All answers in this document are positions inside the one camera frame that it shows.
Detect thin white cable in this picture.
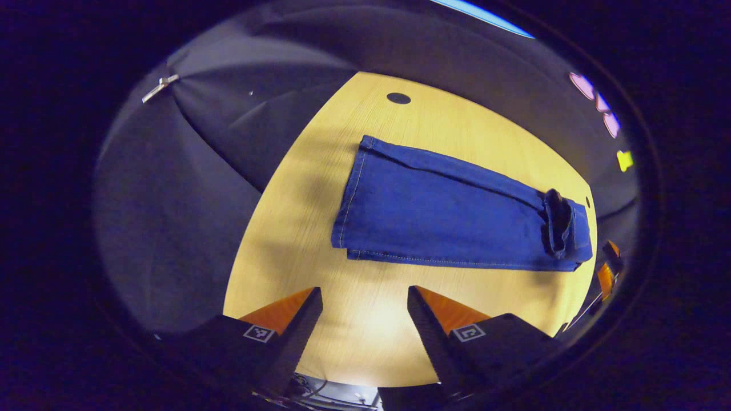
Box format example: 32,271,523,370
570,293,604,329

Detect blue denim jeans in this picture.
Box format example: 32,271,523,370
331,135,595,272

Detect black backdrop cloth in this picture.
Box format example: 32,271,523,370
94,0,640,337

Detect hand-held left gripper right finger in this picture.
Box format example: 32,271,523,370
407,284,567,400

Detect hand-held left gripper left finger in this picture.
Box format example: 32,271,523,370
153,287,324,397

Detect white cloth clip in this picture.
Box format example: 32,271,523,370
141,74,180,104

